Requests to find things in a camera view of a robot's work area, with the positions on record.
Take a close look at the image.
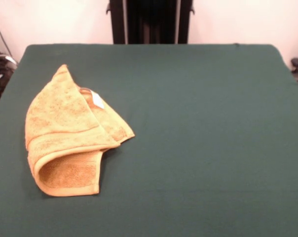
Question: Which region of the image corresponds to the yellow-orange terry towel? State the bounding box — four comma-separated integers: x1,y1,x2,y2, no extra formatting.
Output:
24,64,136,198

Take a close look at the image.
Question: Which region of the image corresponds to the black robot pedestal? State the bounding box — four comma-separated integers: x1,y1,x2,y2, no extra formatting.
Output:
106,0,196,45

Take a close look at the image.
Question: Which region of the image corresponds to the dark green table cloth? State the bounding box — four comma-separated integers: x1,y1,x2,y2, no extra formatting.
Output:
0,43,298,237

